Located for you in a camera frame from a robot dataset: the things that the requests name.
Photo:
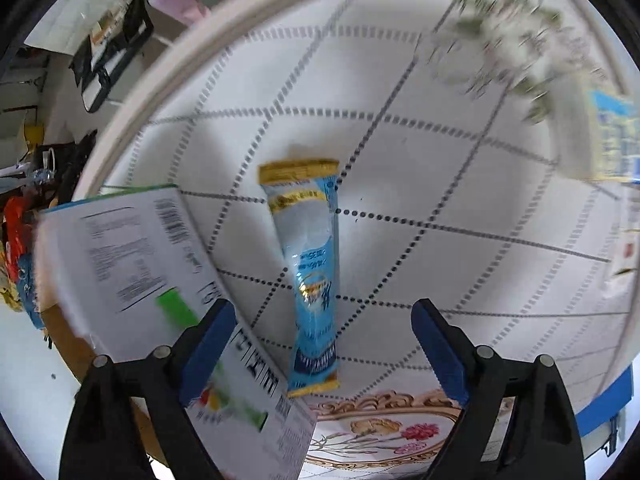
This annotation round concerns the white green printed package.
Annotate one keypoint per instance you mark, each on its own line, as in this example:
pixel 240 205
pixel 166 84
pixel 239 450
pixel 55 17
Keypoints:
pixel 131 274

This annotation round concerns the pile of colourful clothes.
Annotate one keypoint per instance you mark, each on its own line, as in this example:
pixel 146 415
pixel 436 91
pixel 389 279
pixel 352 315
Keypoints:
pixel 17 258

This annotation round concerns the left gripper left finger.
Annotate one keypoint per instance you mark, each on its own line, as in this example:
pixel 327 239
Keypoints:
pixel 102 439

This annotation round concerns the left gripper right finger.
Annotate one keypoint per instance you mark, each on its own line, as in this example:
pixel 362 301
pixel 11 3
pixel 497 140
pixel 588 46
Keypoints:
pixel 516 421

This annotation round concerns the yellow blue tissue pack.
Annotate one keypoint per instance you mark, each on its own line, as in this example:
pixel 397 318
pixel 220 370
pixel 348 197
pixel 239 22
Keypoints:
pixel 616 138

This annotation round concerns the patterned white tablecloth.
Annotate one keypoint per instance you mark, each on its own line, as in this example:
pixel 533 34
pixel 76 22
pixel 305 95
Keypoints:
pixel 449 188

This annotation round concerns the pink suitcase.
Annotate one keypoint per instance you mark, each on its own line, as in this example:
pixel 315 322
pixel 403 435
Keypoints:
pixel 186 12

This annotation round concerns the blue gold snack sachet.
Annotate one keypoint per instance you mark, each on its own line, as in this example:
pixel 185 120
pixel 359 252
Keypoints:
pixel 302 200

